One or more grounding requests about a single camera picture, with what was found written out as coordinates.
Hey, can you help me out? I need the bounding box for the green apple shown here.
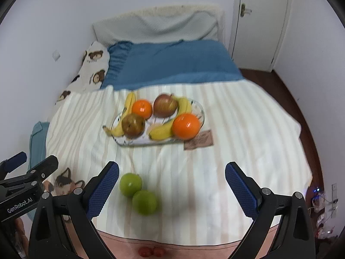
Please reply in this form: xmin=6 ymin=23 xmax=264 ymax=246
xmin=119 ymin=173 xmax=143 ymax=197
xmin=132 ymin=190 xmax=158 ymax=216

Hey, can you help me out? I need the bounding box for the grey quilted pillow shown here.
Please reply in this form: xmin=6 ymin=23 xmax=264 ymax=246
xmin=92 ymin=4 xmax=226 ymax=48

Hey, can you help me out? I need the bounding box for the white door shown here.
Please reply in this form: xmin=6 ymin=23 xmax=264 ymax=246
xmin=229 ymin=0 xmax=293 ymax=73

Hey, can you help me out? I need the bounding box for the oval floral ceramic plate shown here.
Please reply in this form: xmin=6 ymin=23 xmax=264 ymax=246
xmin=111 ymin=96 xmax=206 ymax=148

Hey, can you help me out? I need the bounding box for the white power strip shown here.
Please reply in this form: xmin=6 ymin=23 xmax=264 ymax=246
xmin=331 ymin=183 xmax=338 ymax=209

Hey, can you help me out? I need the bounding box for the person's left hand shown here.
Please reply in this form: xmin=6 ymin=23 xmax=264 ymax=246
xmin=13 ymin=218 xmax=29 ymax=257

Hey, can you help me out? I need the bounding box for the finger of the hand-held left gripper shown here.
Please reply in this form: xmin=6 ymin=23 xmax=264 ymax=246
xmin=0 ymin=152 xmax=28 ymax=181
xmin=26 ymin=155 xmax=60 ymax=187

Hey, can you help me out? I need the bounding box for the orange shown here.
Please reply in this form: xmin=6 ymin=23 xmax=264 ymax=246
xmin=172 ymin=114 xmax=201 ymax=141
xmin=132 ymin=100 xmax=153 ymax=119

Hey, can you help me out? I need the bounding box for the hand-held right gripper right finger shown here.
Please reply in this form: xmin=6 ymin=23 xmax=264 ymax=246
xmin=225 ymin=162 xmax=316 ymax=259

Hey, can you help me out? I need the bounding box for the blue bed sheet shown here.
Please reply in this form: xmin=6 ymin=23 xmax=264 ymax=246
xmin=100 ymin=40 xmax=245 ymax=90

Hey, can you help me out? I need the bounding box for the striped cat print blanket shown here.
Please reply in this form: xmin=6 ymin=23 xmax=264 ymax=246
xmin=44 ymin=79 xmax=314 ymax=259

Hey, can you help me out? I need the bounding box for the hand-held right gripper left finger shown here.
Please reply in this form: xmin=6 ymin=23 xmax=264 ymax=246
xmin=28 ymin=161 xmax=120 ymax=259

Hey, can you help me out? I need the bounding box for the tangle of cables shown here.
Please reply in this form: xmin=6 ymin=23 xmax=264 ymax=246
xmin=307 ymin=186 xmax=338 ymax=239

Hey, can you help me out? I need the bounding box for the brown green pear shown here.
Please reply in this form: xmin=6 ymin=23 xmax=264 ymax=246
xmin=121 ymin=113 xmax=146 ymax=138

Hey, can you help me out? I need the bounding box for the yellow banana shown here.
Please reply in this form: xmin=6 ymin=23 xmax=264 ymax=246
xmin=149 ymin=96 xmax=193 ymax=141
xmin=103 ymin=92 xmax=137 ymax=137

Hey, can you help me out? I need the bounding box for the brass door handle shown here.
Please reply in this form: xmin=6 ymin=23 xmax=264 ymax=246
xmin=240 ymin=3 xmax=253 ymax=17

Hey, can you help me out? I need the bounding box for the red apple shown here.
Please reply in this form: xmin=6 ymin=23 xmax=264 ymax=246
xmin=153 ymin=93 xmax=179 ymax=118

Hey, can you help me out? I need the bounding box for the white bear print pillow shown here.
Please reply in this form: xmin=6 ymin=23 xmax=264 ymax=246
xmin=55 ymin=41 xmax=111 ymax=106

